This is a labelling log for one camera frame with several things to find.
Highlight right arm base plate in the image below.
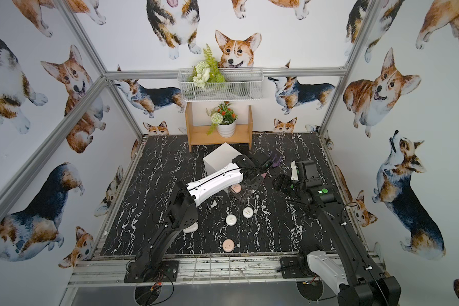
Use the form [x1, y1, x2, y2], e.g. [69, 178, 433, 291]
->
[278, 256, 334, 279]

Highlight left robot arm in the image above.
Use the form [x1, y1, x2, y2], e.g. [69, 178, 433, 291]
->
[124, 154, 281, 283]

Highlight pink earphone case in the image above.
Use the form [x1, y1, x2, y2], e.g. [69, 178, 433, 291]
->
[222, 239, 235, 252]
[230, 184, 242, 194]

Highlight purple pink toy rake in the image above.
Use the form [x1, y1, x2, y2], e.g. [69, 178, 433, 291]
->
[261, 152, 283, 176]

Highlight pink earphone case bottom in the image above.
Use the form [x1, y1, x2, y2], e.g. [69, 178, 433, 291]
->
[222, 239, 235, 252]

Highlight wooden shelf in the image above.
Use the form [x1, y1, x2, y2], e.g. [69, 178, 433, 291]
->
[184, 101, 254, 150]

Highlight white earphone case right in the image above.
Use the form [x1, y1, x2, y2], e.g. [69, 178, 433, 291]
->
[242, 207, 254, 219]

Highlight green white artificial flowers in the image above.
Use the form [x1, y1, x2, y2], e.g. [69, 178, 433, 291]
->
[188, 45, 226, 89]

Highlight white mini drawer cabinet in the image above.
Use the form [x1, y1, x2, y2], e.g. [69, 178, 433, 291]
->
[203, 143, 241, 175]

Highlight white potted plant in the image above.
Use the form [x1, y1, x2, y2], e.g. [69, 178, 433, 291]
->
[206, 101, 238, 138]

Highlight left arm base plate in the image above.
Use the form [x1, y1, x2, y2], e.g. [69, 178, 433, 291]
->
[124, 260, 179, 283]

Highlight white earphone case oval left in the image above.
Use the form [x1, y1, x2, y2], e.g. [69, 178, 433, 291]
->
[183, 222, 198, 233]

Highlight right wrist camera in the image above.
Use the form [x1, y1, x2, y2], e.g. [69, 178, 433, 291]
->
[291, 160, 323, 186]

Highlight white earphone case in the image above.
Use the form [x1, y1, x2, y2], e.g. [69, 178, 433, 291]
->
[226, 214, 237, 226]
[242, 207, 254, 219]

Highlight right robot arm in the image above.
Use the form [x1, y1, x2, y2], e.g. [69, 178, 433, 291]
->
[273, 174, 402, 305]

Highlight white wire basket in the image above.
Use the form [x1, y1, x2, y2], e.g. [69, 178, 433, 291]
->
[177, 68, 264, 102]

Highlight white earphone case middle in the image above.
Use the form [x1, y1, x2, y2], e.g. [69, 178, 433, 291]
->
[226, 214, 237, 226]

